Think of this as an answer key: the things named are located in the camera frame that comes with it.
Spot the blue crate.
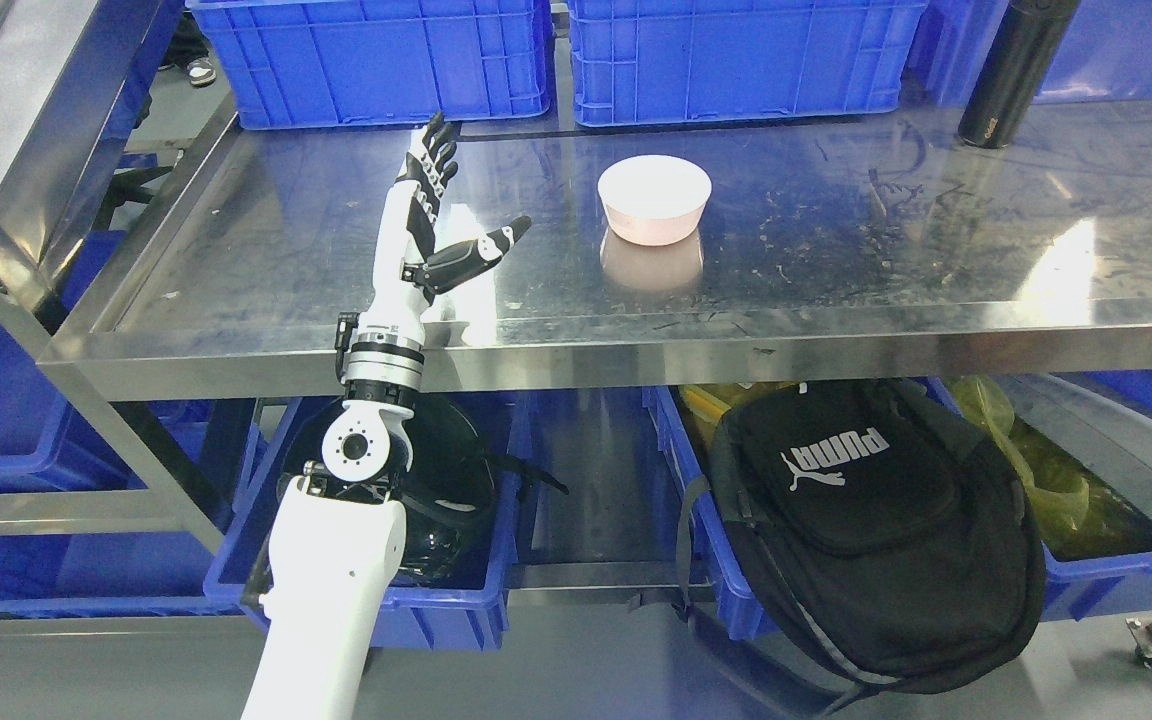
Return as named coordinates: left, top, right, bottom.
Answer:
left=187, top=1, right=552, bottom=129
left=568, top=1, right=927, bottom=127

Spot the black thermos bottle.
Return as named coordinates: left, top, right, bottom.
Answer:
left=957, top=1, right=1079, bottom=150

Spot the black helmet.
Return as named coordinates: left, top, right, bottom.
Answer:
left=276, top=392, right=569, bottom=588

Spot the blue crate top right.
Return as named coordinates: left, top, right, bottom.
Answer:
left=568, top=1, right=927, bottom=127

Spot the blue bin holding helmet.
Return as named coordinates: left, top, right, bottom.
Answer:
left=204, top=397, right=529, bottom=651

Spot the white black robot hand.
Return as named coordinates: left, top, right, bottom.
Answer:
left=335, top=111, right=532, bottom=354

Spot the blue crate top left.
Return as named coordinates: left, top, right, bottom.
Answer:
left=187, top=1, right=552, bottom=129

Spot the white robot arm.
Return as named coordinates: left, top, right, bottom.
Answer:
left=241, top=333, right=422, bottom=719

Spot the steel shelf rack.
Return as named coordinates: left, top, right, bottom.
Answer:
left=0, top=0, right=1152, bottom=670

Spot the pink ikea bowl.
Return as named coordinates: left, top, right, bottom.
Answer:
left=596, top=154, right=713, bottom=247

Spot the yellow plastic bag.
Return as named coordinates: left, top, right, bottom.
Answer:
left=943, top=376, right=1152, bottom=562

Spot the blue bin holding backpack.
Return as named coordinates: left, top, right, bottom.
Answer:
left=643, top=370, right=1152, bottom=641

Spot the black puma backpack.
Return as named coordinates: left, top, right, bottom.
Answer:
left=675, top=379, right=1047, bottom=717

